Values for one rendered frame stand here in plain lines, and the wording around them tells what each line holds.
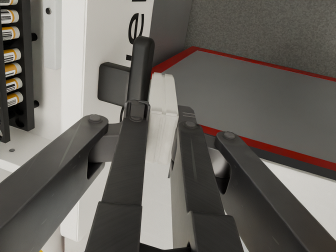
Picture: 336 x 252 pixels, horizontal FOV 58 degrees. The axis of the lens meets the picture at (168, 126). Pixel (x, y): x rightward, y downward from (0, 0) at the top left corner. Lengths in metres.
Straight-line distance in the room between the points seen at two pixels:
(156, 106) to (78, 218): 0.15
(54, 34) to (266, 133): 0.33
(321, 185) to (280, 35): 0.77
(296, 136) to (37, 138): 0.37
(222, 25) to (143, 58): 0.92
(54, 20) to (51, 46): 0.02
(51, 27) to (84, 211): 0.17
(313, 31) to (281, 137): 0.66
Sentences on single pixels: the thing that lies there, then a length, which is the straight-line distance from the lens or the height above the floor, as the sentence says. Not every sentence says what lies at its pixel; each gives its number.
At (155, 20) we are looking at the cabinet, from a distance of 0.75.
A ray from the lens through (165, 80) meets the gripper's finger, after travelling 0.20.
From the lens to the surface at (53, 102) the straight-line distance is 0.35.
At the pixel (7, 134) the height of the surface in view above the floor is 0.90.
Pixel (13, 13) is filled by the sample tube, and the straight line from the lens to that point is 0.30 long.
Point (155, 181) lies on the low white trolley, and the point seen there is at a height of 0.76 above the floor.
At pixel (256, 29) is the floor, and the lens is 1.10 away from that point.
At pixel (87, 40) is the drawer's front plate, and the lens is 0.20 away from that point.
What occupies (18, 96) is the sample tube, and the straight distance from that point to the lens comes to 0.32.
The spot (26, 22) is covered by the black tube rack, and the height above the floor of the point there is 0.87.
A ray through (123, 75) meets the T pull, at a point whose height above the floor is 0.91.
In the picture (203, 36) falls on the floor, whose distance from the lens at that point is 1.13.
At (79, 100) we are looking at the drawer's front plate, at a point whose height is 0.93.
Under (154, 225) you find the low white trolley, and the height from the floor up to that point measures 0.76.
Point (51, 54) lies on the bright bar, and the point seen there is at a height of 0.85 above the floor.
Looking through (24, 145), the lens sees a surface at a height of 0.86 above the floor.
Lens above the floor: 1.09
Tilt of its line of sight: 61 degrees down
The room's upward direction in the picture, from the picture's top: 139 degrees counter-clockwise
